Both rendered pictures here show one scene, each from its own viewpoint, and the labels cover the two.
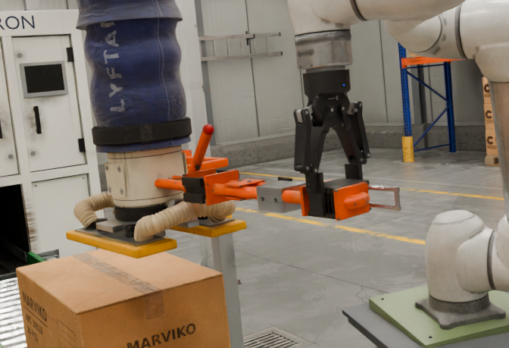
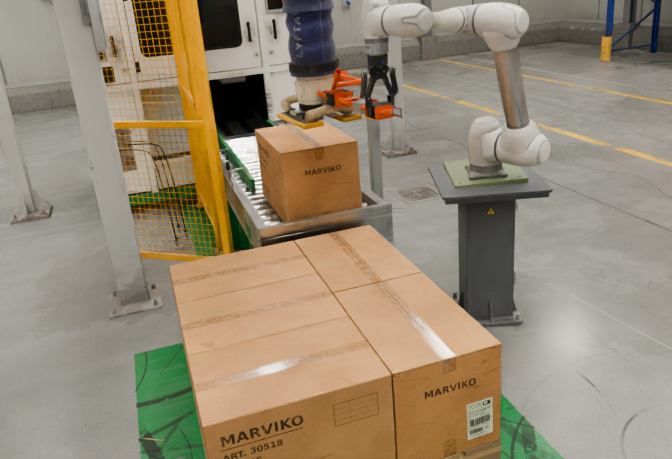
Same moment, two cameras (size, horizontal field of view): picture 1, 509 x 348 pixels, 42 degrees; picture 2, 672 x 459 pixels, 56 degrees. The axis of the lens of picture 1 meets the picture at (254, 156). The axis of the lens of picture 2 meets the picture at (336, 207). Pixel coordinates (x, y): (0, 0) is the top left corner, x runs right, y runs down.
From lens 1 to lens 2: 1.39 m
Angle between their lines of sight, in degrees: 20
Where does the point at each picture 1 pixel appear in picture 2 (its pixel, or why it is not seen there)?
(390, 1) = (395, 31)
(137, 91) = (309, 47)
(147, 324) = (315, 162)
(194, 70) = not seen: outside the picture
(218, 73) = not seen: outside the picture
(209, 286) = (349, 147)
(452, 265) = (478, 146)
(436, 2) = (412, 33)
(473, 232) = (491, 129)
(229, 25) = not seen: outside the picture
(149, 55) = (315, 29)
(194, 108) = not seen: hidden behind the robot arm
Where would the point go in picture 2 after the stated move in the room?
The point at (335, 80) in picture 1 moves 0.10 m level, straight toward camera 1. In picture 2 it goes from (378, 60) to (370, 64)
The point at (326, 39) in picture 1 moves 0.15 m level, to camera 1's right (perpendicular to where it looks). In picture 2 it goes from (374, 42) to (416, 40)
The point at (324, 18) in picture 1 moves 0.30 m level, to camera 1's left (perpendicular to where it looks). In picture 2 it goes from (373, 34) to (293, 38)
